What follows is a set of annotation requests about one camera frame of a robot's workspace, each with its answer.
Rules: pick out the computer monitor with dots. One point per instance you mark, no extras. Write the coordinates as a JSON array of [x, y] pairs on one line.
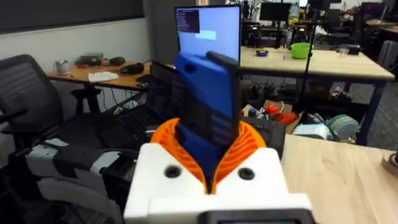
[[214, 28]]

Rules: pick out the black box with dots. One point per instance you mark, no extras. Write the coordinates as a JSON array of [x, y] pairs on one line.
[[270, 133]]

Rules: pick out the grey flat box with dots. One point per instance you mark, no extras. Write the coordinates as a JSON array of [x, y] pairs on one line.
[[90, 59]]

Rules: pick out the black laptop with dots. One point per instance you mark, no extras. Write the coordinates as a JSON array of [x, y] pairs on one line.
[[140, 121]]

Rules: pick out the grey mug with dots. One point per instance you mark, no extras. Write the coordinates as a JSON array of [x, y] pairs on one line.
[[62, 67]]

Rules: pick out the long wooden table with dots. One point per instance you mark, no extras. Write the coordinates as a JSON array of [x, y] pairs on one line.
[[335, 63]]

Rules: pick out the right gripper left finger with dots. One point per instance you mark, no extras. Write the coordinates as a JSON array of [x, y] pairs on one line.
[[158, 174]]

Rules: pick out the black tripod stand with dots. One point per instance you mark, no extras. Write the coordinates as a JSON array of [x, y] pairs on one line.
[[308, 53]]

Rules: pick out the cardboard box with toys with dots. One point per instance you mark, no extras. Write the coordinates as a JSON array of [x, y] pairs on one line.
[[280, 116]]

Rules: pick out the wooden desk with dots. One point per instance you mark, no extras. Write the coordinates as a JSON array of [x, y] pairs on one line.
[[84, 76]]

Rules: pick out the white and teal container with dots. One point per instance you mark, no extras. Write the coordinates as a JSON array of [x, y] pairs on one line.
[[311, 131]]

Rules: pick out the white cloth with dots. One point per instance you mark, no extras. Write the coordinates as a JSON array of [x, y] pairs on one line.
[[102, 76]]

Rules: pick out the blue electric screwdriver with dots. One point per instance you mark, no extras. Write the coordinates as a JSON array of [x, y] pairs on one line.
[[208, 93]]

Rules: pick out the green bowl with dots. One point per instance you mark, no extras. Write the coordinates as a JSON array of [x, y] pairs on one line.
[[300, 51]]

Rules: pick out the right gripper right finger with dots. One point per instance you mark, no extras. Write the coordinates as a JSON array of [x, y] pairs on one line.
[[258, 183]]

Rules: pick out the black mesh office chair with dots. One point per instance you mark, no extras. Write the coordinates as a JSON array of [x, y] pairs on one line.
[[28, 93]]

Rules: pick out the tape roll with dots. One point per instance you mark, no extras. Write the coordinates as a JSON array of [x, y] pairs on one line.
[[391, 163]]

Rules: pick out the stack of teal plates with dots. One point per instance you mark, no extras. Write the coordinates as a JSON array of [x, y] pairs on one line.
[[343, 127]]

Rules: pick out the purple bowl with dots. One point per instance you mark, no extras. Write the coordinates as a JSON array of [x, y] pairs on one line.
[[262, 53]]

